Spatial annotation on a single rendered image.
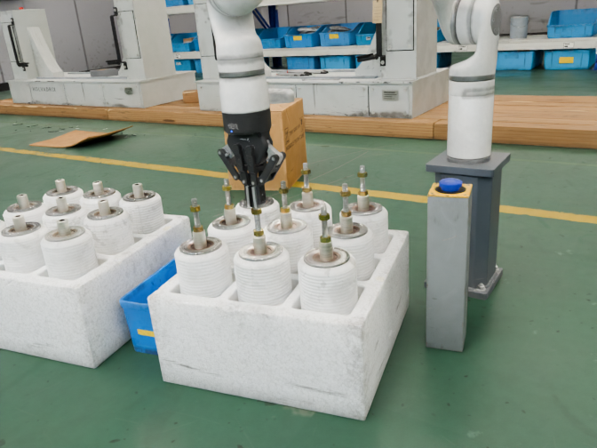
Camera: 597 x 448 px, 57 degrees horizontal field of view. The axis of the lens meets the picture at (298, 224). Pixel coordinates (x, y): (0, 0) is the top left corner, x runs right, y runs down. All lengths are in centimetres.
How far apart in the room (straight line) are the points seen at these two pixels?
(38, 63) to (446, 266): 452
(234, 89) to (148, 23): 331
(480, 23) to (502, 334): 61
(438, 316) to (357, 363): 26
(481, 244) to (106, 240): 81
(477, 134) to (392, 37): 178
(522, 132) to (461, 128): 147
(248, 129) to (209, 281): 29
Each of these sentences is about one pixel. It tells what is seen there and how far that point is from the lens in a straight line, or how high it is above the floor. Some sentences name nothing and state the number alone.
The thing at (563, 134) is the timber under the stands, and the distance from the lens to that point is 265.
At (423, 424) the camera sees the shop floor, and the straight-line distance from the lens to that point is 96.
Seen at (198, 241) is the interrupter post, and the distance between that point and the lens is 98.
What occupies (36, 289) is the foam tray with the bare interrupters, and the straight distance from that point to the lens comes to 119.
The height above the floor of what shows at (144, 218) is 21.
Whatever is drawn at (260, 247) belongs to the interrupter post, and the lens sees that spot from 93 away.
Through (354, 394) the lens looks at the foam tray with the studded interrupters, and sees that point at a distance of 93.
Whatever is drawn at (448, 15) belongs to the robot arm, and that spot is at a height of 60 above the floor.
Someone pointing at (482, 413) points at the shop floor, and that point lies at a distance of 99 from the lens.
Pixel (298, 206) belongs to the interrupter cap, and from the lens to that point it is 114.
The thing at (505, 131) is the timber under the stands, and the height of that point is 6.
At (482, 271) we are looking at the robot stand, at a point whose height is 6.
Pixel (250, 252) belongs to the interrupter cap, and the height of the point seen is 25.
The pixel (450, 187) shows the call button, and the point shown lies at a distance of 100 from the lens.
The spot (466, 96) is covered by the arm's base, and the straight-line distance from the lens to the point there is 120.
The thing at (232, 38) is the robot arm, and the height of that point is 60.
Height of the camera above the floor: 63
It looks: 21 degrees down
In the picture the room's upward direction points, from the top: 4 degrees counter-clockwise
